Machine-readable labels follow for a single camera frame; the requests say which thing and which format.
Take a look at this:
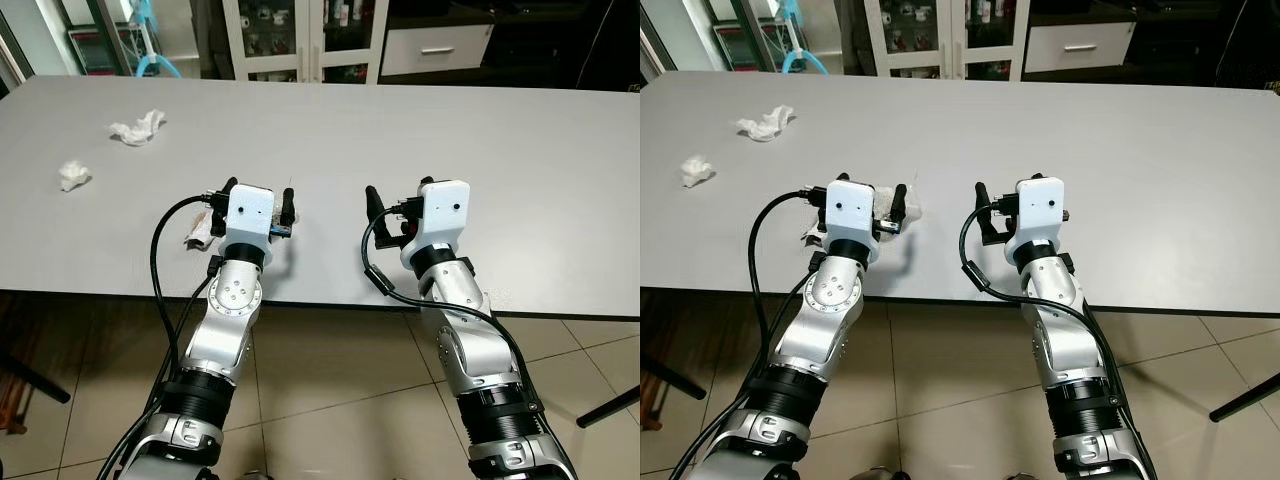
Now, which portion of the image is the large crumpled white tissue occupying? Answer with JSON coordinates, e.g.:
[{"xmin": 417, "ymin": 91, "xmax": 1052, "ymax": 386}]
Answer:
[
  {"xmin": 108, "ymin": 109, "xmax": 168, "ymax": 147},
  {"xmin": 735, "ymin": 105, "xmax": 798, "ymax": 142}
]

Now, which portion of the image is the white drawer unit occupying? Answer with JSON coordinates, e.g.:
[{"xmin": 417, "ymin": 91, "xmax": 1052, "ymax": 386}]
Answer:
[
  {"xmin": 382, "ymin": 24, "xmax": 495, "ymax": 78},
  {"xmin": 1024, "ymin": 22, "xmax": 1137, "ymax": 74}
]

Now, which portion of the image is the white glass door cabinet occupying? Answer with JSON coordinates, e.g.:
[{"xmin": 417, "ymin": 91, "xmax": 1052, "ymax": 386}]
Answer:
[
  {"xmin": 865, "ymin": 0, "xmax": 1029, "ymax": 83},
  {"xmin": 222, "ymin": 0, "xmax": 389, "ymax": 85}
]

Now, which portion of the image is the dark metal shelf rack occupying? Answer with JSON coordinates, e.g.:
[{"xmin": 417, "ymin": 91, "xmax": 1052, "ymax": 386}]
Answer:
[
  {"xmin": 65, "ymin": 0, "xmax": 131, "ymax": 76},
  {"xmin": 712, "ymin": 0, "xmax": 791, "ymax": 73}
]

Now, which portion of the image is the black table leg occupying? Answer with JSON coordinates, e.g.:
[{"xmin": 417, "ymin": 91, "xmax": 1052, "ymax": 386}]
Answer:
[
  {"xmin": 640, "ymin": 355, "xmax": 706, "ymax": 401},
  {"xmin": 0, "ymin": 350, "xmax": 71, "ymax": 404},
  {"xmin": 1210, "ymin": 375, "xmax": 1280, "ymax": 423},
  {"xmin": 577, "ymin": 385, "xmax": 641, "ymax": 429}
]

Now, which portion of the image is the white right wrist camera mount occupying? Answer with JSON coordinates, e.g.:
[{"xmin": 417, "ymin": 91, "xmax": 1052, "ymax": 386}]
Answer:
[
  {"xmin": 1004, "ymin": 176, "xmax": 1068, "ymax": 265},
  {"xmin": 401, "ymin": 180, "xmax": 471, "ymax": 273}
]

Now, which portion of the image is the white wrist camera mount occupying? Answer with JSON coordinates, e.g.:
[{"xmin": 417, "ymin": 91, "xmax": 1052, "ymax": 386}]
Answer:
[
  {"xmin": 824, "ymin": 180, "xmax": 881, "ymax": 265},
  {"xmin": 222, "ymin": 186, "xmax": 277, "ymax": 253},
  {"xmin": 1004, "ymin": 176, "xmax": 1068, "ymax": 265},
  {"xmin": 401, "ymin": 180, "xmax": 471, "ymax": 273}
]

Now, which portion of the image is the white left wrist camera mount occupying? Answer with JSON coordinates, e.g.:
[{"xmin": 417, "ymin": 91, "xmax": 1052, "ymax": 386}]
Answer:
[
  {"xmin": 222, "ymin": 186, "xmax": 277, "ymax": 253},
  {"xmin": 824, "ymin": 180, "xmax": 881, "ymax": 265}
]

